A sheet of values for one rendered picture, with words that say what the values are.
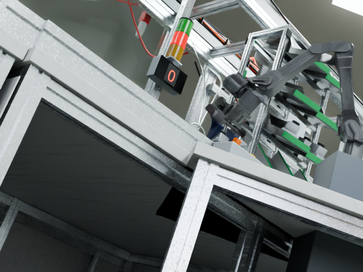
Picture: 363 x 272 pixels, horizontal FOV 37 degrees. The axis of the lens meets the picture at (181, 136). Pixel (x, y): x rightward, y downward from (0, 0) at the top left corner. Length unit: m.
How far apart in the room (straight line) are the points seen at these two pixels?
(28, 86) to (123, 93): 0.28
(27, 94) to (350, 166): 0.87
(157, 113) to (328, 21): 3.13
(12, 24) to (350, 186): 0.92
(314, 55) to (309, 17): 2.58
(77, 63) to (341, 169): 0.74
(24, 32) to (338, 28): 3.46
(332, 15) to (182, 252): 3.32
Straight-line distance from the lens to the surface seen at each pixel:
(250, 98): 1.66
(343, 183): 1.49
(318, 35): 4.48
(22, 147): 1.61
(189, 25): 1.79
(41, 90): 1.03
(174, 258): 1.10
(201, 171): 1.15
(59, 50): 1.14
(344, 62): 1.71
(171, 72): 1.70
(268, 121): 1.92
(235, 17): 4.53
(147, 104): 1.27
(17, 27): 1.12
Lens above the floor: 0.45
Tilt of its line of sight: 21 degrees up
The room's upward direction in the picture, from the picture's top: 19 degrees clockwise
